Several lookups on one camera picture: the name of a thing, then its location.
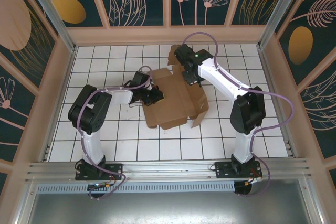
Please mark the brown cardboard box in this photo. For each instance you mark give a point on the brown cardboard box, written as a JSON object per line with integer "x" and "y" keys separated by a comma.
{"x": 170, "y": 98}

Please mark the aluminium side rail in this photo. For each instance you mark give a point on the aluminium side rail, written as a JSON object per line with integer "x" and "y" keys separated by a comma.
{"x": 268, "y": 75}
{"x": 67, "y": 77}

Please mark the aluminium mounting rail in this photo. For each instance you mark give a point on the aluminium mounting rail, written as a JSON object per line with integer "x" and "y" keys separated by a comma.
{"x": 168, "y": 169}

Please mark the grey sheet metal panel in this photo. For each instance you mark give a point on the grey sheet metal panel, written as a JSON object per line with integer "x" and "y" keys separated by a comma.
{"x": 168, "y": 208}

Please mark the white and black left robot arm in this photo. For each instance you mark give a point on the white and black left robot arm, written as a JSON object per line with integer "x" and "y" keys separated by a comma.
{"x": 92, "y": 148}

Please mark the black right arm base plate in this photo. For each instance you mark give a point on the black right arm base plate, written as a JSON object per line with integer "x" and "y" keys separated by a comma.
{"x": 221, "y": 170}

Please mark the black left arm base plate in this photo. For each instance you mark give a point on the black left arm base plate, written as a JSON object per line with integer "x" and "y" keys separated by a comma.
{"x": 116, "y": 169}

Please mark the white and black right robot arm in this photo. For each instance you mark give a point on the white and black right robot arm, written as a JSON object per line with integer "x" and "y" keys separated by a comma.
{"x": 220, "y": 77}

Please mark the aluminium corner post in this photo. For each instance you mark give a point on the aluminium corner post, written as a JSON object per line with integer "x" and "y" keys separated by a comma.
{"x": 52, "y": 11}
{"x": 278, "y": 6}

